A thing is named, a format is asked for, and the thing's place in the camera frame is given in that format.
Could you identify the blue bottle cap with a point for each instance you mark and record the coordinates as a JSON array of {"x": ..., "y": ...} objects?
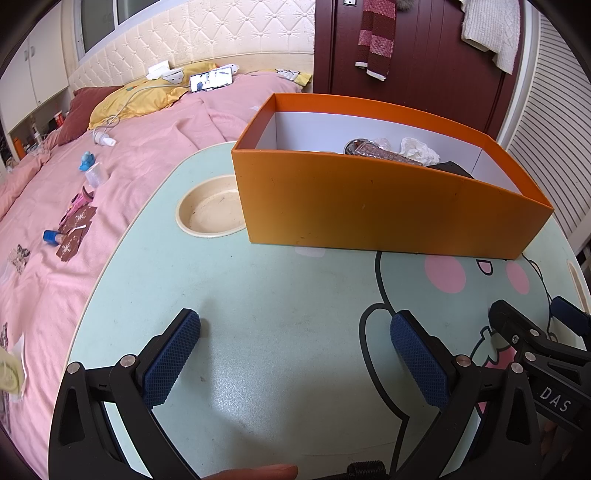
[{"x": 53, "y": 236}]

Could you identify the white louvered closet door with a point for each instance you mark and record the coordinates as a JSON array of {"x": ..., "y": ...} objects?
[{"x": 554, "y": 138}]

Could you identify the red striped scarf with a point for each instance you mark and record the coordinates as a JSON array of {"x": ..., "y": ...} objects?
[{"x": 378, "y": 41}]

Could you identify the person's left hand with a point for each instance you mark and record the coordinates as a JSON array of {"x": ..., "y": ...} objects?
[{"x": 258, "y": 473}]

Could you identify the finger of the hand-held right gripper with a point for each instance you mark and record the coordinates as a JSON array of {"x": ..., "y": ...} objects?
[
  {"x": 512, "y": 318},
  {"x": 570, "y": 316}
]

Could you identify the round silver mirror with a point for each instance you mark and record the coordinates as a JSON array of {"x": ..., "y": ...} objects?
[{"x": 354, "y": 146}]

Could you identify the dark red wooden door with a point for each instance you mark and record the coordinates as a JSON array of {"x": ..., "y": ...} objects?
[{"x": 434, "y": 69}]

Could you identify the white charger box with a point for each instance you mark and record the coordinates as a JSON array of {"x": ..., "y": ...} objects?
[{"x": 159, "y": 70}]

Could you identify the brown snack packet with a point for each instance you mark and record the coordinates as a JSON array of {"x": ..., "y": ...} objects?
[{"x": 388, "y": 154}]

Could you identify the light green cartoon desktop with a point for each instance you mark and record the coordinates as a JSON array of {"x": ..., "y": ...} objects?
[{"x": 286, "y": 300}]

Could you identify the orange cardboard box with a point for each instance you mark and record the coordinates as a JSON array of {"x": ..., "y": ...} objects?
[{"x": 369, "y": 203}]

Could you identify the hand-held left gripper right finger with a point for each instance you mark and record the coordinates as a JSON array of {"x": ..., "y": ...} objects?
[{"x": 418, "y": 364}]

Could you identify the white power adapter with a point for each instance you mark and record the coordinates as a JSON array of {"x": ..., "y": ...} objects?
[{"x": 174, "y": 77}]

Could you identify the black pouch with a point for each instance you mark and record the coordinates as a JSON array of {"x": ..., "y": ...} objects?
[{"x": 455, "y": 170}]

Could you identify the small blue toy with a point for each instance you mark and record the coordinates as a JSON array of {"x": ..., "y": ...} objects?
[{"x": 87, "y": 160}]

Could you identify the small yellow printed pillow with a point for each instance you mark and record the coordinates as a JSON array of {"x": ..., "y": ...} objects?
[{"x": 300, "y": 79}]

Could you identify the dark red pillow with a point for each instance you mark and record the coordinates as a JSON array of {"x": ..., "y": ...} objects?
[{"x": 81, "y": 115}]

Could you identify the large yellow pillow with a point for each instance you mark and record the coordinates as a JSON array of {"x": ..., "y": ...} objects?
[{"x": 138, "y": 99}]

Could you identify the pink blanket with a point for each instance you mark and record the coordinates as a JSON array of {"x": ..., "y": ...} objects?
[{"x": 152, "y": 152}]

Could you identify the white tissue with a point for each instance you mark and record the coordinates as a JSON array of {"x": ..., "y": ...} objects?
[{"x": 418, "y": 150}]

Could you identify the smartphone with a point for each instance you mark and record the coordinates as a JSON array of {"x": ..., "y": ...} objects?
[{"x": 210, "y": 79}]

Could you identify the cream tufted headboard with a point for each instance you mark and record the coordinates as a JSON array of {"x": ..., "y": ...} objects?
[{"x": 207, "y": 32}]

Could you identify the white cabinet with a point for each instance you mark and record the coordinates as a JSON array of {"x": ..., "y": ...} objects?
[{"x": 41, "y": 69}]

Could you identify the white knitted sweater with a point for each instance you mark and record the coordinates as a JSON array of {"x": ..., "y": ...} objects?
[{"x": 491, "y": 27}]

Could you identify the window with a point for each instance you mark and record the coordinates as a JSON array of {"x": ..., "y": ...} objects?
[{"x": 99, "y": 23}]

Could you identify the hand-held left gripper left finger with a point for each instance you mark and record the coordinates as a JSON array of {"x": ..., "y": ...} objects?
[{"x": 171, "y": 364}]

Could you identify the orange bottle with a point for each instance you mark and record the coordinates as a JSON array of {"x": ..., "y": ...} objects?
[{"x": 19, "y": 148}]

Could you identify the pale yellow pouch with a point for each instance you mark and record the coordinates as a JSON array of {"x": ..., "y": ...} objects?
[{"x": 10, "y": 371}]

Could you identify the white spray bottle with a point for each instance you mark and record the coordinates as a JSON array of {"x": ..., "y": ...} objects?
[{"x": 104, "y": 138}]

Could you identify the clear plastic cup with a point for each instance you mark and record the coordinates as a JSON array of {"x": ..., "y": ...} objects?
[{"x": 95, "y": 177}]

